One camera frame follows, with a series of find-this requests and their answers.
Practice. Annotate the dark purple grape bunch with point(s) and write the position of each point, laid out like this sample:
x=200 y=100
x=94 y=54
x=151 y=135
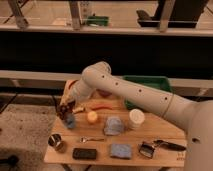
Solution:
x=62 y=111

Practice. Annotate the red bowl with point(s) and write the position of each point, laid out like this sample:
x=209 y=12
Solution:
x=72 y=83

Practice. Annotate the white paper cup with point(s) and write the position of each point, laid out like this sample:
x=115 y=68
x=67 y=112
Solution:
x=136 y=118

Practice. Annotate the blue plastic cup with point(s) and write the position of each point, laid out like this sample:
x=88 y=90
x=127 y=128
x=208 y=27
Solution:
x=70 y=121

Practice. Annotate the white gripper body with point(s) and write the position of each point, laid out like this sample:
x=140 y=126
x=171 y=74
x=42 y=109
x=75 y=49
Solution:
x=66 y=100

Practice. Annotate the red chili pepper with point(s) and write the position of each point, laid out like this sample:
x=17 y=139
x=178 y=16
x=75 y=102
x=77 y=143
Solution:
x=101 y=107

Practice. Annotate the black rectangular sponge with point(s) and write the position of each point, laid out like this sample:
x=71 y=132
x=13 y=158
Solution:
x=82 y=153

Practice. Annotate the crumpled blue cloth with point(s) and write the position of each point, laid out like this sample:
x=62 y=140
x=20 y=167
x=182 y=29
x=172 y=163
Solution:
x=113 y=126

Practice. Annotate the black handled peeler tool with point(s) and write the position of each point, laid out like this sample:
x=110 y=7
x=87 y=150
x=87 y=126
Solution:
x=147 y=149

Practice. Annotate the purple plate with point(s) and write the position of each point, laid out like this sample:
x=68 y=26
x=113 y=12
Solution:
x=103 y=93

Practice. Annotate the folded blue cloth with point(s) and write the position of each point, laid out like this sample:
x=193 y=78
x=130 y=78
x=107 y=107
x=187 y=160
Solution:
x=122 y=151

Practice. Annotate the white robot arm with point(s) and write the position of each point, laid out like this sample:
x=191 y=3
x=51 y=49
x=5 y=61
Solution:
x=194 y=118

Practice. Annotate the yellow round fruit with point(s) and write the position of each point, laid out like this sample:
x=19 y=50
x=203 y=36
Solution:
x=92 y=117

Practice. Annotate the metal cup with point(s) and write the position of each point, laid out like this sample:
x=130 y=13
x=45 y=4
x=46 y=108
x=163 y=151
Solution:
x=55 y=141

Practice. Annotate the metal spoon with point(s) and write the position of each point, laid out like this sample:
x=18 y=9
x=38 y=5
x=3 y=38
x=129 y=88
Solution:
x=86 y=139

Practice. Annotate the green box on shelf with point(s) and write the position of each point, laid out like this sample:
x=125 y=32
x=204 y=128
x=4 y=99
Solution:
x=97 y=20

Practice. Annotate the green plastic tray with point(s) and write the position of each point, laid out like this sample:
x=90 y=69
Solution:
x=156 y=95

